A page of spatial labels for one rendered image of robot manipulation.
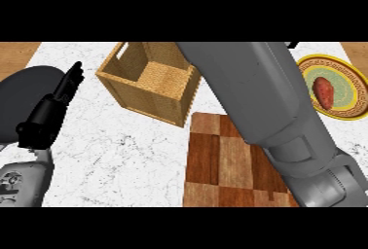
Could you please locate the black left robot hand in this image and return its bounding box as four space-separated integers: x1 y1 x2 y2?
15 60 86 151

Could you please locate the wooden box basket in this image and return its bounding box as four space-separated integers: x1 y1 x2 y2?
95 42 203 128

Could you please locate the checkered wooden cutting board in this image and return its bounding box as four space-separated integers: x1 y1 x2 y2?
182 112 302 208

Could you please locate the dark grey round pan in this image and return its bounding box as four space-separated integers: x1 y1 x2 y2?
0 65 68 151

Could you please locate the red-brown sweet potato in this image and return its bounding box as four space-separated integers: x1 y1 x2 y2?
311 76 337 111

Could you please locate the yellow patterned plate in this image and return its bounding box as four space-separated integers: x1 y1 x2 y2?
294 53 368 122

